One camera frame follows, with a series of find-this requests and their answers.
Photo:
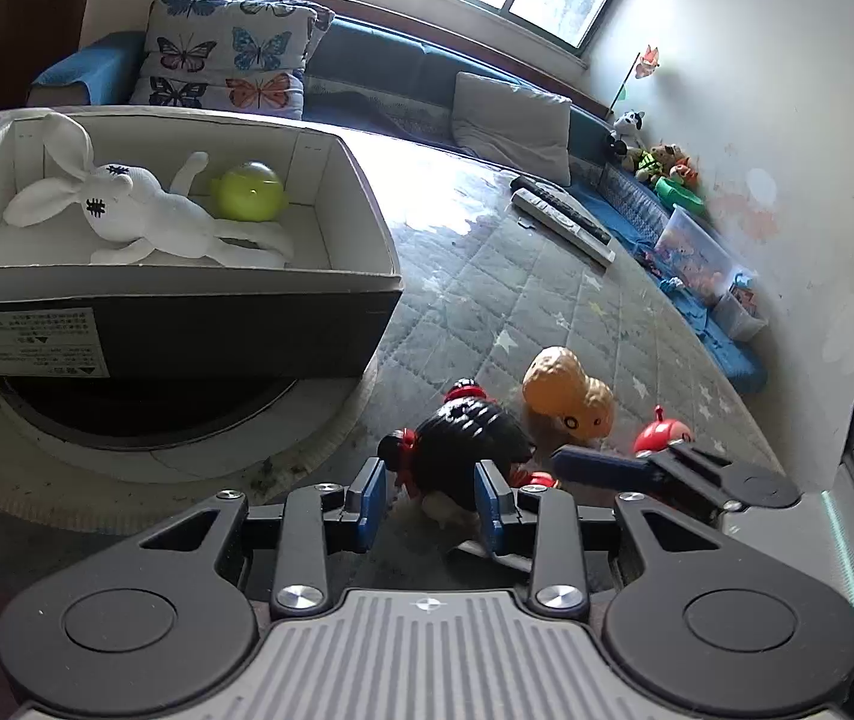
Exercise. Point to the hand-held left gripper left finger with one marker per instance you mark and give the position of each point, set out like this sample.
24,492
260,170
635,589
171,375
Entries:
374,501

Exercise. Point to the black remote control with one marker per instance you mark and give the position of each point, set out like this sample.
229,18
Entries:
569,211

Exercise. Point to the orange peanut toy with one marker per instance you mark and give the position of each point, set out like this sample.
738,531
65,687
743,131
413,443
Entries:
566,390

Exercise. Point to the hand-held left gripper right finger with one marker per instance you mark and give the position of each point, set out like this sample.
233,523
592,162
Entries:
490,516

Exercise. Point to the cardboard shoe box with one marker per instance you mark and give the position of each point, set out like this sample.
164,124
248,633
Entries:
172,330

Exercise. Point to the pile of stuffed toys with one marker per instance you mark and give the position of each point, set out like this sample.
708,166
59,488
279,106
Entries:
659,161

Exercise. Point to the cow plush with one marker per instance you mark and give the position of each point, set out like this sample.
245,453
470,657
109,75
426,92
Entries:
628,127

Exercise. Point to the grey pillow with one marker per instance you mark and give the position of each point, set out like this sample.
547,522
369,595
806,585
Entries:
513,124

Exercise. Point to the green bowl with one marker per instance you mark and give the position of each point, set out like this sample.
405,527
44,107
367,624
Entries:
680,195

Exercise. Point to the green ball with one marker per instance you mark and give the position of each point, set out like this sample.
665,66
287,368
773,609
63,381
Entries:
248,193

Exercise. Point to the white remote control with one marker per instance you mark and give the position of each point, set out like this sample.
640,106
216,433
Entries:
562,229

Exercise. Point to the red apple toy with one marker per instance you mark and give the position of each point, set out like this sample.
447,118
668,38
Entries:
665,436

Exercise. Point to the butterfly print pillow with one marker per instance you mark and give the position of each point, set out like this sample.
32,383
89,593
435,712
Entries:
307,11
224,60

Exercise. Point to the small clear toy container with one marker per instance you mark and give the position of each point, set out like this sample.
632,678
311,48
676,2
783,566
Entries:
742,307

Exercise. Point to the paper pinwheel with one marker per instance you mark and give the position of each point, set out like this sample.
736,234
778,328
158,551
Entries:
646,64

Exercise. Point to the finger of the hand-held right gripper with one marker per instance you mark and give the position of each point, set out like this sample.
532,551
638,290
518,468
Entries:
599,467

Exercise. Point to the black-haired doll toy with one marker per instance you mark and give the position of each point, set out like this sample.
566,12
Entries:
464,427

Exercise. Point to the blue sofa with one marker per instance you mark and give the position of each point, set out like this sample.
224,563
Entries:
382,67

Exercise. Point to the white rabbit plush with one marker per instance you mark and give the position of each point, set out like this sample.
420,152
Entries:
142,202

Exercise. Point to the large clear toy container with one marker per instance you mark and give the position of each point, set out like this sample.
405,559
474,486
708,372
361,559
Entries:
693,255

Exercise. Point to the grey star quilted mat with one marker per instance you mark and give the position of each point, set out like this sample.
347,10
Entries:
472,277

